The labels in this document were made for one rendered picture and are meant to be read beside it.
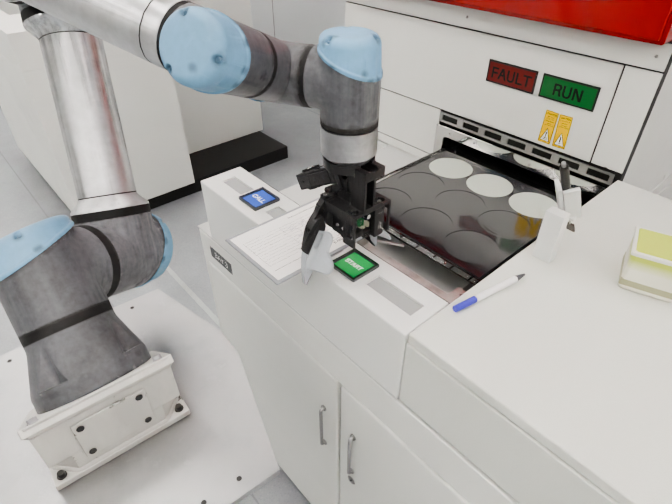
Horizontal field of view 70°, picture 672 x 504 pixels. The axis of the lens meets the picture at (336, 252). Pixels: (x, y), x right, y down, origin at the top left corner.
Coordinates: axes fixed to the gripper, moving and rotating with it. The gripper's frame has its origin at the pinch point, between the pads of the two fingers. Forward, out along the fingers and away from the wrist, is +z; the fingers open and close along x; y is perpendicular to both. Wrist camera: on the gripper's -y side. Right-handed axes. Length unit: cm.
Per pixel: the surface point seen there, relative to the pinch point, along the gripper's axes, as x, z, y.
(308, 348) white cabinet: -4.8, 19.8, -2.9
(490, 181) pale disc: 48.5, 4.6, -3.1
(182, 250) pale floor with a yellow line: 26, 95, -144
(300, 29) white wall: 206, 45, -277
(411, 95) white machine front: 58, -4, -36
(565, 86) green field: 57, -16, 3
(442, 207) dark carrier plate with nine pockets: 31.9, 4.6, -3.4
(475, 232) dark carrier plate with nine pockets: 29.6, 4.6, 6.4
